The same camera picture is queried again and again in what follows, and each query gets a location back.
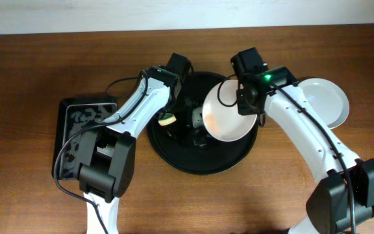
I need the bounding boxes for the green and yellow sponge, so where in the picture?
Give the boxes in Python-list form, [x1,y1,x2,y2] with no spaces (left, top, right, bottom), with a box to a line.
[158,113,177,126]

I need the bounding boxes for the white plate with ketchup blob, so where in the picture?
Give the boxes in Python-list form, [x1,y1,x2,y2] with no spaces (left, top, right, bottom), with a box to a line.
[202,80,256,142]

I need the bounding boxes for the white plate with orange stain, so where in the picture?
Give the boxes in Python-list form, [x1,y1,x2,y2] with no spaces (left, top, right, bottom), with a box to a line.
[299,78,350,129]

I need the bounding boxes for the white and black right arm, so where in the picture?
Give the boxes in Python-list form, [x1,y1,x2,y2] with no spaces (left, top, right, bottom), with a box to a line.
[231,47,374,233]

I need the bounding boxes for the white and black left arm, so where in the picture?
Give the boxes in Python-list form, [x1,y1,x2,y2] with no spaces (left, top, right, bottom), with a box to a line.
[73,53,192,233]

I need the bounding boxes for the round black serving tray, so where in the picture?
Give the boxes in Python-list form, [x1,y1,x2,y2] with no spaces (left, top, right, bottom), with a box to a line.
[147,71,258,175]

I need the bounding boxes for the black rectangular water tray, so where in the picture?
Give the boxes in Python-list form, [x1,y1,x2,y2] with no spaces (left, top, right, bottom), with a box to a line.
[53,96,118,179]

